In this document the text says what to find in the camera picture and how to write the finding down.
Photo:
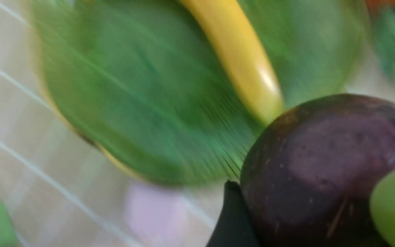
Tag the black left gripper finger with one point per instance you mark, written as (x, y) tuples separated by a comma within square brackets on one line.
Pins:
[(233, 227)]

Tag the dark purple mangosteen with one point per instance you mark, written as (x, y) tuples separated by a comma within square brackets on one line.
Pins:
[(308, 178)]

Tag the yellow banana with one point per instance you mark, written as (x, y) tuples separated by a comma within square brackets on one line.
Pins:
[(241, 54)]

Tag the pink foam cube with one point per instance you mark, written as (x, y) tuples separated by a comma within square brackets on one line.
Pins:
[(155, 214)]

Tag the green glass leaf plate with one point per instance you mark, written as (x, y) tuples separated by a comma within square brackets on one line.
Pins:
[(140, 79)]

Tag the beige checked tablecloth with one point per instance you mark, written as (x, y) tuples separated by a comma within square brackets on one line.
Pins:
[(60, 188)]

